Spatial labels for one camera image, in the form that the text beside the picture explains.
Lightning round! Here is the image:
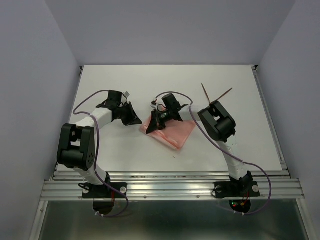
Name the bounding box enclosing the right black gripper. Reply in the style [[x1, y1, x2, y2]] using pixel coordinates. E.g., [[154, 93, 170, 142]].
[[145, 108, 173, 135]]

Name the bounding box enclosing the pink cloth napkin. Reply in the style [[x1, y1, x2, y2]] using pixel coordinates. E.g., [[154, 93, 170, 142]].
[[139, 116, 196, 150]]

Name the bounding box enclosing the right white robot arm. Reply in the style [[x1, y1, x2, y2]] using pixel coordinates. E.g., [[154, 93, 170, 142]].
[[145, 91, 253, 195]]

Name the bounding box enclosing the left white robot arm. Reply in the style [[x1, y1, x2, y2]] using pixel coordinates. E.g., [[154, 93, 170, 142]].
[[57, 90, 142, 197]]

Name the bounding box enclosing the brown wooden knife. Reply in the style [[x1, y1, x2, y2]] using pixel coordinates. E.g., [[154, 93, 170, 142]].
[[201, 83, 211, 104]]

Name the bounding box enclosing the brown wooden fork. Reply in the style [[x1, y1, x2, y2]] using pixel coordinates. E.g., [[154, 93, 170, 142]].
[[216, 87, 233, 101]]

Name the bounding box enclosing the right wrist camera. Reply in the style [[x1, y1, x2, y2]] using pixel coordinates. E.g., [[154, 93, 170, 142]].
[[150, 100, 158, 109]]

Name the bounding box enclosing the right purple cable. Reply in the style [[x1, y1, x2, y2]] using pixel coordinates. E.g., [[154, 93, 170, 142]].
[[149, 91, 273, 216]]

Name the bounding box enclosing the purple cable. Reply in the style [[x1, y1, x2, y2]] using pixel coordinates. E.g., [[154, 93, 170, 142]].
[[73, 89, 130, 218], [149, 91, 273, 216]]

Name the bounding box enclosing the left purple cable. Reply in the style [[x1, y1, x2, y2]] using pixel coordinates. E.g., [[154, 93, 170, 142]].
[[73, 89, 130, 218]]

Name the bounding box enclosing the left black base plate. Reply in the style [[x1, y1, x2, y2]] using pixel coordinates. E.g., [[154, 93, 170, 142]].
[[78, 182, 125, 199]]

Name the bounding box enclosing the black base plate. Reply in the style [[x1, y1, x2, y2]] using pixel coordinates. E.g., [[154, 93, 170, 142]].
[[211, 181, 260, 199], [78, 182, 125, 199]]

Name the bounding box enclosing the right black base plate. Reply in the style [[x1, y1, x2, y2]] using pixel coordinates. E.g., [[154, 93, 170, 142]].
[[211, 181, 260, 199]]

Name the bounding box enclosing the aluminium rail frame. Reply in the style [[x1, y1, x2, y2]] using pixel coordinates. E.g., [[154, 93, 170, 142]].
[[29, 65, 311, 240]]

